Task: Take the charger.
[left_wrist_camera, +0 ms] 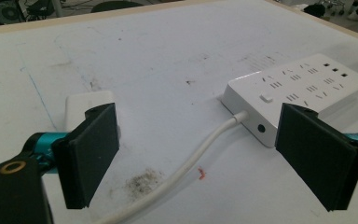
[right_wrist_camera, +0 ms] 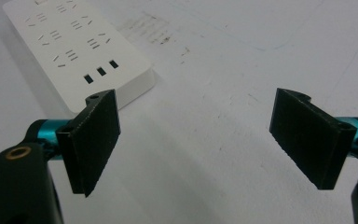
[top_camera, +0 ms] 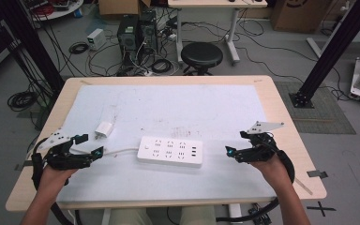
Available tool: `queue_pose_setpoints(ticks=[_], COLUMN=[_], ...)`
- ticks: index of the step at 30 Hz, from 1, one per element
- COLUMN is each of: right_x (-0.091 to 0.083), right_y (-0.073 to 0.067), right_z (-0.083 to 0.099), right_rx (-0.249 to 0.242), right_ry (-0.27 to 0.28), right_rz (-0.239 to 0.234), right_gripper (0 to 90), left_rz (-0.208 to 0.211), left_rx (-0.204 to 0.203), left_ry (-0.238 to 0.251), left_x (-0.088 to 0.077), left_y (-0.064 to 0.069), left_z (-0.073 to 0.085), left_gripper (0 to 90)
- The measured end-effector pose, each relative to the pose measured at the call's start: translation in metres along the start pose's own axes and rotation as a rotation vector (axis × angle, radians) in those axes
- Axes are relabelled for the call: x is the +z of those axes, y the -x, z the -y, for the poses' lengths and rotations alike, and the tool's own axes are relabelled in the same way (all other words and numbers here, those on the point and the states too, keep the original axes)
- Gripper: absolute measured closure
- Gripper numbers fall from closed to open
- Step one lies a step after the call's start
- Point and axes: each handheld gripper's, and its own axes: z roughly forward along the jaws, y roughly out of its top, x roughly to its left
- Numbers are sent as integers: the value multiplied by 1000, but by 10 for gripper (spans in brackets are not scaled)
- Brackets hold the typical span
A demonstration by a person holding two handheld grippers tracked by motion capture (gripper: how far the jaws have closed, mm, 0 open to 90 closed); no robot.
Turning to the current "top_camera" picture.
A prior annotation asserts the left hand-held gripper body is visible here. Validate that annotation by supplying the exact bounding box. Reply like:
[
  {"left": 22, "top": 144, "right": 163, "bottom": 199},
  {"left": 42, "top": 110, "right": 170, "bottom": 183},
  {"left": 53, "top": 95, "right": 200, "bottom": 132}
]
[{"left": 37, "top": 127, "right": 94, "bottom": 172}]

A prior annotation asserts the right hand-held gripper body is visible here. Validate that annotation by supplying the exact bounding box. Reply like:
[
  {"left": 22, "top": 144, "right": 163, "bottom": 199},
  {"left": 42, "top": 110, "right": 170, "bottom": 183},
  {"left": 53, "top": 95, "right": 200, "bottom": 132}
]
[{"left": 234, "top": 120, "right": 286, "bottom": 164}]

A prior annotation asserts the white charger adapter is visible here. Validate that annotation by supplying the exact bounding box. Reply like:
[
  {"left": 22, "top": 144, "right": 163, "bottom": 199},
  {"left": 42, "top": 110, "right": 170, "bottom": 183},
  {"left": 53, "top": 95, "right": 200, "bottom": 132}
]
[{"left": 94, "top": 121, "right": 115, "bottom": 140}]

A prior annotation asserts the white power strip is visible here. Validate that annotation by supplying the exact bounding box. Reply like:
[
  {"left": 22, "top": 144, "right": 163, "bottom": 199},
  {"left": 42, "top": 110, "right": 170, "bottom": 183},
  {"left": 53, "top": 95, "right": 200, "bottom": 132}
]
[{"left": 136, "top": 135, "right": 204, "bottom": 169}]

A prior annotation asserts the person's right hand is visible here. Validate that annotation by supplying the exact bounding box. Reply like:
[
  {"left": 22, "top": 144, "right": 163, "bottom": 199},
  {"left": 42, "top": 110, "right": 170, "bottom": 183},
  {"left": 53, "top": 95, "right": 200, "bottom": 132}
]
[{"left": 249, "top": 154, "right": 293, "bottom": 192}]

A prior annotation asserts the person's left hand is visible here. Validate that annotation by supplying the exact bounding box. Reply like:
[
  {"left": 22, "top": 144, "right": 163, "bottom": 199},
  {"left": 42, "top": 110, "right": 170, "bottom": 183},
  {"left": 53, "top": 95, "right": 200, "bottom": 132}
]
[{"left": 37, "top": 163, "right": 80, "bottom": 202}]

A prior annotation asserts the grey tape piece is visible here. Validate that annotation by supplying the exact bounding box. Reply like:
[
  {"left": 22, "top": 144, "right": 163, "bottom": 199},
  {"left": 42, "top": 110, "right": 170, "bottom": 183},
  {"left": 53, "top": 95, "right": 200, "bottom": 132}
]
[{"left": 306, "top": 169, "right": 329, "bottom": 179}]

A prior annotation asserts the pale blue table mat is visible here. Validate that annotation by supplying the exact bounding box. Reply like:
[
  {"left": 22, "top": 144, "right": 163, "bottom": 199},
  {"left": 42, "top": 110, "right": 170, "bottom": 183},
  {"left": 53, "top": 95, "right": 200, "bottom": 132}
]
[{"left": 55, "top": 83, "right": 278, "bottom": 204}]

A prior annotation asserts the person's left leg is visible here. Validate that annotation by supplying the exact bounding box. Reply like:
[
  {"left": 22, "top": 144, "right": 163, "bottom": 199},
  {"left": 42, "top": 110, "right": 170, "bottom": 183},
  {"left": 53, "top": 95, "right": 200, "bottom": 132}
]
[{"left": 107, "top": 207, "right": 147, "bottom": 225}]

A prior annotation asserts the person's leg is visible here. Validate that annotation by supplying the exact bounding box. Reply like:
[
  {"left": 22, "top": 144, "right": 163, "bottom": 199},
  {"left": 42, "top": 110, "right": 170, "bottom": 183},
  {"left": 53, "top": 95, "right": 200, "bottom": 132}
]
[
  {"left": 179, "top": 205, "right": 218, "bottom": 225},
  {"left": 107, "top": 207, "right": 147, "bottom": 225}
]

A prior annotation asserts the person's right leg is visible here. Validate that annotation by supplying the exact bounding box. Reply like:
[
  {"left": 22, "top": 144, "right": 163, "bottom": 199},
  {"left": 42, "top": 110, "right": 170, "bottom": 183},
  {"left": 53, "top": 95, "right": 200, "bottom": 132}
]
[{"left": 179, "top": 205, "right": 218, "bottom": 225}]

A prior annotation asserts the grey floor mat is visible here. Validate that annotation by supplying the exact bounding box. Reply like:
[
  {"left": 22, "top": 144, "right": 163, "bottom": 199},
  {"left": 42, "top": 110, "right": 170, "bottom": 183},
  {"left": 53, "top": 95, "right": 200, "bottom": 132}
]
[{"left": 274, "top": 81, "right": 357, "bottom": 136}]

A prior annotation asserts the black round stool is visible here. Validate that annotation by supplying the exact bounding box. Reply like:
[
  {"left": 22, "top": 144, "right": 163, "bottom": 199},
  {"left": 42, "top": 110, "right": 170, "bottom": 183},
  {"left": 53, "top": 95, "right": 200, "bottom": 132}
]
[{"left": 180, "top": 41, "right": 224, "bottom": 77}]

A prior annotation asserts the white bench power supply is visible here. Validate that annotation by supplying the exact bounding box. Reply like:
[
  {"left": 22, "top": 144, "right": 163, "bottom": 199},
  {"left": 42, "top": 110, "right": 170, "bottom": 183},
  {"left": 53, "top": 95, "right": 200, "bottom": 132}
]
[{"left": 85, "top": 27, "right": 108, "bottom": 52}]

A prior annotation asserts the black computer tower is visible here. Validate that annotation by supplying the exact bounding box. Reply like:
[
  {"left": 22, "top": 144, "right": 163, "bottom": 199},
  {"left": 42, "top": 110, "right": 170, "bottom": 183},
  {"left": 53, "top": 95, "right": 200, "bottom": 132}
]
[
  {"left": 116, "top": 14, "right": 141, "bottom": 62},
  {"left": 138, "top": 10, "right": 159, "bottom": 54}
]

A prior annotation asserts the round white table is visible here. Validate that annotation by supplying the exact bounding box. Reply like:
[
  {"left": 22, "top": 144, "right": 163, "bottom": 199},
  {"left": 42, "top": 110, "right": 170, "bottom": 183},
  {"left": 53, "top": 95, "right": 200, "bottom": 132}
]
[{"left": 21, "top": 0, "right": 85, "bottom": 23}]

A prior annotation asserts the large cardboard box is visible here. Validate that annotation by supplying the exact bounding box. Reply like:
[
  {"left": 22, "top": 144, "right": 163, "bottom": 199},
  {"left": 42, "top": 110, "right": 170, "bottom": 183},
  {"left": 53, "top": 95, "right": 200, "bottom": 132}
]
[{"left": 269, "top": 0, "right": 333, "bottom": 34}]

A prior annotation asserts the white-legged wooden desk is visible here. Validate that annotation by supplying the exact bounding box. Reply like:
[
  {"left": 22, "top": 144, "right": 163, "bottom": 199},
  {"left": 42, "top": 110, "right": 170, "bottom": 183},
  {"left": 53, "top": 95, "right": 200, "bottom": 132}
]
[{"left": 167, "top": 0, "right": 268, "bottom": 66}]

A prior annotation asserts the small cardboard box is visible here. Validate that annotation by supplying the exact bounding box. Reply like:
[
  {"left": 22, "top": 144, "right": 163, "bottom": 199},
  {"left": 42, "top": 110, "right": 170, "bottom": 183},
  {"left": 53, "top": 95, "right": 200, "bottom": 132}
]
[{"left": 97, "top": 0, "right": 153, "bottom": 17}]

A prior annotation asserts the white power strip cable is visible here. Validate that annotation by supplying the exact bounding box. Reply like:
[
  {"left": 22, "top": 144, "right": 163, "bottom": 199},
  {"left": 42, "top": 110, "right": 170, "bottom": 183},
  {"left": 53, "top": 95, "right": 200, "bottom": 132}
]
[{"left": 100, "top": 147, "right": 141, "bottom": 157}]

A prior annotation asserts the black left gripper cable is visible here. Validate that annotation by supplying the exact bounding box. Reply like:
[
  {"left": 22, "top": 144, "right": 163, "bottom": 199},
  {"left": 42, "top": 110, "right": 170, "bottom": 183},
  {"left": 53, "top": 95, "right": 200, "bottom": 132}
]
[{"left": 30, "top": 136, "right": 76, "bottom": 225}]

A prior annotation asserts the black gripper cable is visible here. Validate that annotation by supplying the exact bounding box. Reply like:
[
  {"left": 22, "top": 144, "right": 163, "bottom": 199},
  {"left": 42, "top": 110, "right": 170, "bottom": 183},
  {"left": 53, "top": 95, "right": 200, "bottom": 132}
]
[
  {"left": 215, "top": 149, "right": 296, "bottom": 223},
  {"left": 30, "top": 136, "right": 76, "bottom": 225}
]

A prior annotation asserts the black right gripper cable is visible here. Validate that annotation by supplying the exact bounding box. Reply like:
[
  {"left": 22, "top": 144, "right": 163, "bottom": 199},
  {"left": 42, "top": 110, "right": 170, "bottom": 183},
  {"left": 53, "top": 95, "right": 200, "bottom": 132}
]
[{"left": 215, "top": 149, "right": 296, "bottom": 223}]

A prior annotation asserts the large coiled black cable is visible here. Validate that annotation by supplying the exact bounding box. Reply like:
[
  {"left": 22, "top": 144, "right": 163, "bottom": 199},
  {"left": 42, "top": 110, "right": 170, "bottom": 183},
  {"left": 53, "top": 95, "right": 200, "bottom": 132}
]
[{"left": 7, "top": 90, "right": 40, "bottom": 113}]

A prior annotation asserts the small coiled black cable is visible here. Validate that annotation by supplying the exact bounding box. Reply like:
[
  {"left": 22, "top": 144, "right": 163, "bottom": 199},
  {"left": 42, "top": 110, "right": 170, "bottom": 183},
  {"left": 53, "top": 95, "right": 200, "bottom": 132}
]
[{"left": 67, "top": 40, "right": 90, "bottom": 55}]

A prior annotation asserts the black aluminium frame post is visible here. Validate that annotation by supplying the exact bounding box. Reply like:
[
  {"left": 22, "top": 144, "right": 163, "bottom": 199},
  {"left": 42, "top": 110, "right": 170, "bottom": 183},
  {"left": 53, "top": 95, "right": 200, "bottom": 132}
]
[
  {"left": 0, "top": 0, "right": 66, "bottom": 94},
  {"left": 288, "top": 0, "right": 360, "bottom": 109}
]

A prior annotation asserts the coiled black cable by stool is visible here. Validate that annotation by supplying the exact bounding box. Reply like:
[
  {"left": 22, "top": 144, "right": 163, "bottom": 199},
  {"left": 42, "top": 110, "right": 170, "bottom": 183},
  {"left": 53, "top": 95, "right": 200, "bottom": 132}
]
[{"left": 150, "top": 58, "right": 174, "bottom": 75}]

